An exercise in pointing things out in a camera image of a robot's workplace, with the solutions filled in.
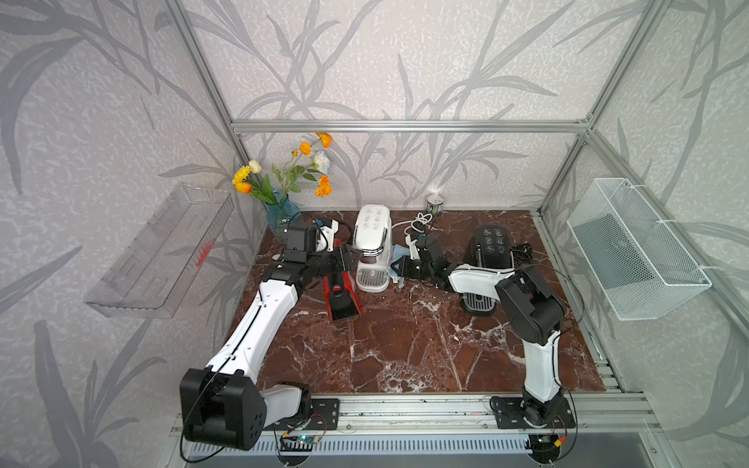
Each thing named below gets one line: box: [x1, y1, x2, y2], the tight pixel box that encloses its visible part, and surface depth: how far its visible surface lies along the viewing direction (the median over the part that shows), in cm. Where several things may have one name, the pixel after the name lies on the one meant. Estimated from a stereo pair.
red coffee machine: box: [322, 271, 363, 323], surface depth 80 cm
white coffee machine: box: [353, 203, 393, 294], surface depth 89 cm
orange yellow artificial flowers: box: [232, 132, 333, 205], surface depth 100 cm
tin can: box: [426, 195, 445, 217], surface depth 121 cm
